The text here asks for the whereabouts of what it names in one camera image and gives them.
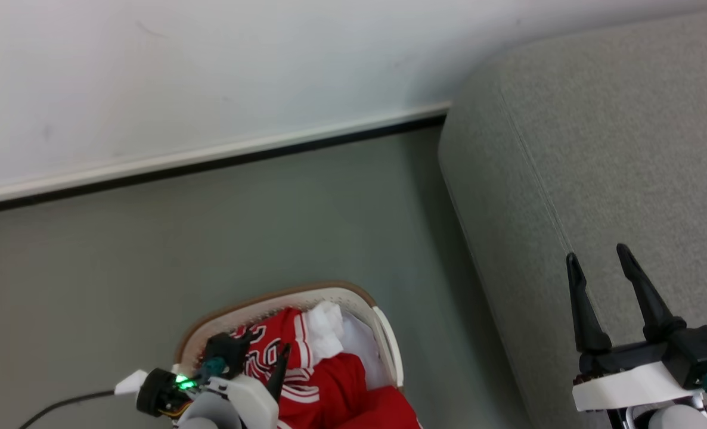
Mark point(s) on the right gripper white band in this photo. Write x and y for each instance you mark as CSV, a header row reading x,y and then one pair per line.
x,y
628,378

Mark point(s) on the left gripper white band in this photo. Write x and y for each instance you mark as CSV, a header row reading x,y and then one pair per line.
x,y
249,396

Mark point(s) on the red white basketball jersey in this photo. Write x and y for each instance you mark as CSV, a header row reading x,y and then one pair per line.
x,y
335,387

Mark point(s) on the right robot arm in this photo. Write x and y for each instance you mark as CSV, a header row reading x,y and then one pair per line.
x,y
675,417

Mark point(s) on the white laundry basket brown rim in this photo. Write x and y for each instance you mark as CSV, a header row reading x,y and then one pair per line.
x,y
353,304

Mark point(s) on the white garment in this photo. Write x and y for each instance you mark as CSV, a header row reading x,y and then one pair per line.
x,y
329,330

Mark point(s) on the grey fabric sofa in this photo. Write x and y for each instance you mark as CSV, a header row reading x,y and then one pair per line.
x,y
598,149

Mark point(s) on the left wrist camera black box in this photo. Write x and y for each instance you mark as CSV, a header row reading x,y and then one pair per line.
x,y
228,351

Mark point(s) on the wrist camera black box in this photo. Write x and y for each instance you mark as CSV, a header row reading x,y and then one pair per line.
x,y
228,351
702,351

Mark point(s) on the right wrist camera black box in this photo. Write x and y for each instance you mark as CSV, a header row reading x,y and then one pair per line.
x,y
702,351

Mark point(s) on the white black wall skirting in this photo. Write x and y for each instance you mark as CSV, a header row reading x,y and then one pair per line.
x,y
210,154

